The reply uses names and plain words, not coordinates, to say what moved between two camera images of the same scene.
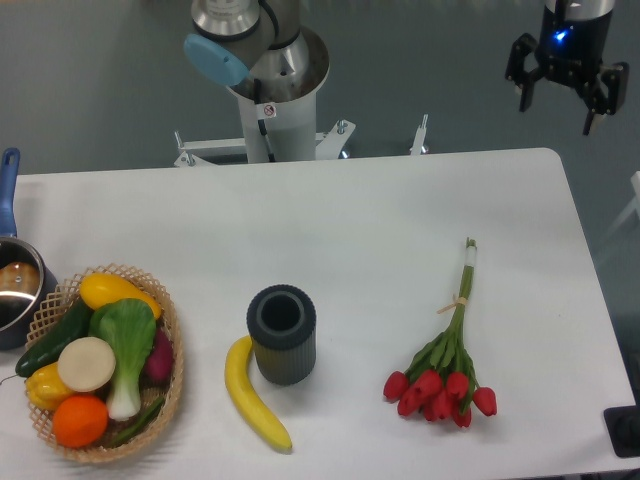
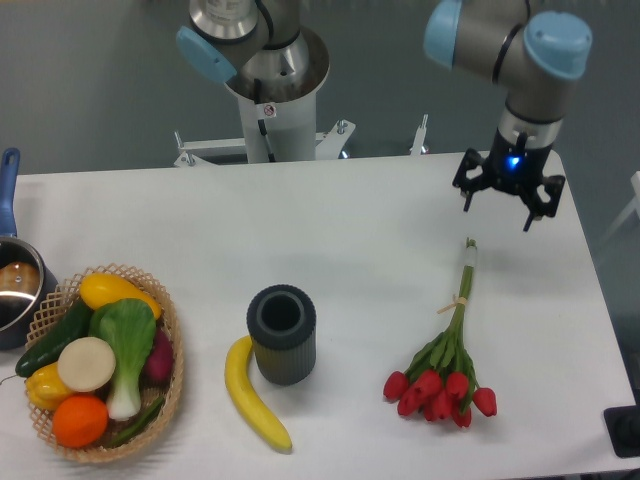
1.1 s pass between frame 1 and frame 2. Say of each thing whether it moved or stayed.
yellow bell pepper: stayed
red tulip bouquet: stayed
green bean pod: stayed
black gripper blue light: moved
